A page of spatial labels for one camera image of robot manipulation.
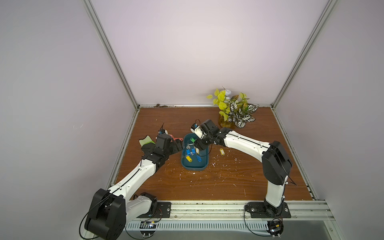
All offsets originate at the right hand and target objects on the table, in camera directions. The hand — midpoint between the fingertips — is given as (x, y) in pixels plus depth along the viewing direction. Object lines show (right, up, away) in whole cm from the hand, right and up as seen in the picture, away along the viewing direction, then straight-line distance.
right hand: (198, 137), depth 88 cm
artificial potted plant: (+22, +16, -3) cm, 28 cm away
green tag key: (-4, -3, +10) cm, 11 cm away
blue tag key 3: (-3, -10, +6) cm, 12 cm away
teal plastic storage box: (-4, -13, +4) cm, 15 cm away
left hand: (-13, -3, -2) cm, 13 cm away
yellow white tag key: (+16, -10, +7) cm, 20 cm away
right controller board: (+37, -40, -18) cm, 58 cm away
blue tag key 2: (-6, -10, +7) cm, 14 cm away
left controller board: (-25, -43, -15) cm, 52 cm away
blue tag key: (+1, -13, +3) cm, 14 cm away
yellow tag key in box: (-6, -14, +4) cm, 15 cm away
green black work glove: (-35, -3, +12) cm, 37 cm away
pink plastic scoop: (-18, -1, +13) cm, 23 cm away
